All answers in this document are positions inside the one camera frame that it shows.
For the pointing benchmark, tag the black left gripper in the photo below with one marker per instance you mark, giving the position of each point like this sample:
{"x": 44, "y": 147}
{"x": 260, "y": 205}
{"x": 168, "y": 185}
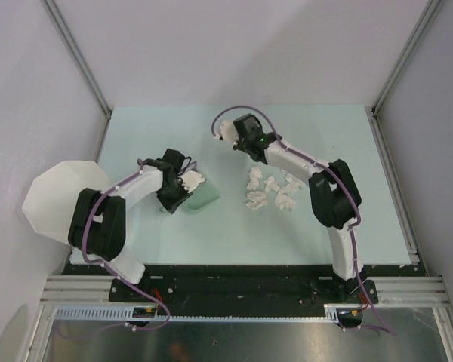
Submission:
{"x": 171, "y": 204}

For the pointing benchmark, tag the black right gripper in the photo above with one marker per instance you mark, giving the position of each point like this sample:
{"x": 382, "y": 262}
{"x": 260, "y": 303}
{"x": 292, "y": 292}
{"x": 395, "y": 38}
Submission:
{"x": 238, "y": 146}

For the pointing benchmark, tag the green plastic dustpan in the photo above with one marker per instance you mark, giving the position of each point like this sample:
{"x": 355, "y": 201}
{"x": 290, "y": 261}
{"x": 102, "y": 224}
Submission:
{"x": 205, "y": 194}

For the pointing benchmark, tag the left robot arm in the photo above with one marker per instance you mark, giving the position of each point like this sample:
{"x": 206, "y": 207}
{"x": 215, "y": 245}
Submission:
{"x": 99, "y": 222}

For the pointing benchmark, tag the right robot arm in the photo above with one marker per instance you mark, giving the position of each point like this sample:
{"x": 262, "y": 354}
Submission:
{"x": 334, "y": 196}

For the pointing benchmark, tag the crumpled white paper scrap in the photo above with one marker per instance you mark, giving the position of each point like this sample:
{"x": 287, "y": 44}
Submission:
{"x": 256, "y": 200}
{"x": 270, "y": 184}
{"x": 255, "y": 177}
{"x": 284, "y": 201}
{"x": 293, "y": 184}

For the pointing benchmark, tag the white plastic bin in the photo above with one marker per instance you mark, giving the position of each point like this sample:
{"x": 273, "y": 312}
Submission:
{"x": 51, "y": 200}

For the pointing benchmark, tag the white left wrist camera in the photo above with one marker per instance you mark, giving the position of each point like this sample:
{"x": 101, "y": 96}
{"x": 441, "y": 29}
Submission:
{"x": 191, "y": 180}

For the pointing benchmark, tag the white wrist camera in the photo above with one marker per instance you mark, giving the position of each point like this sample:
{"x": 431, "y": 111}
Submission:
{"x": 191, "y": 180}
{"x": 227, "y": 132}

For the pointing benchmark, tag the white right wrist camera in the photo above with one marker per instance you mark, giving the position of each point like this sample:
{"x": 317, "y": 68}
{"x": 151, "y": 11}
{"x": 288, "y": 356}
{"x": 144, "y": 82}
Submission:
{"x": 227, "y": 132}

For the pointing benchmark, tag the aluminium frame rail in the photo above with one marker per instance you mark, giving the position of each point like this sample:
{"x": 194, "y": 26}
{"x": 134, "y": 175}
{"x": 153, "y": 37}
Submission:
{"x": 411, "y": 292}

